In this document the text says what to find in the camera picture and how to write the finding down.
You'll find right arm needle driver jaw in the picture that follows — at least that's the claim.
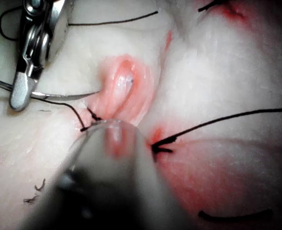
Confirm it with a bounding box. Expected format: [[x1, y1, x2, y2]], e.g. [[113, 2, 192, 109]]
[[9, 30, 51, 113]]

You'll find right arm needle driver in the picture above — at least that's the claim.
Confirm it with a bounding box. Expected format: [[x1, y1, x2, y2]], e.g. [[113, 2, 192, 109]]
[[18, 0, 69, 60]]

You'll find curved steel needle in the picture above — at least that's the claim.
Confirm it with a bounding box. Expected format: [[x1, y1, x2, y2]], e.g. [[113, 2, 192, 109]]
[[0, 77, 101, 100]]

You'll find black thread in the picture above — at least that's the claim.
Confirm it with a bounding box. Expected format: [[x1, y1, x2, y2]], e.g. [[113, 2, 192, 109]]
[[0, 6, 282, 147]]

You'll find frayed black thread clump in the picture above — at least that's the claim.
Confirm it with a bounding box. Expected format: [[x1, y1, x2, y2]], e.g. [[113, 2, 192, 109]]
[[23, 178, 46, 205]]

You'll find black stitching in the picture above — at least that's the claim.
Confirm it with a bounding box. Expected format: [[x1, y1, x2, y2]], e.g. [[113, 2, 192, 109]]
[[197, 0, 228, 12], [151, 135, 179, 155]]

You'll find tissue pad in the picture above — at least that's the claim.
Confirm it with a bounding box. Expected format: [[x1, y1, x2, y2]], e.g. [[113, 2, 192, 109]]
[[0, 0, 282, 230]]

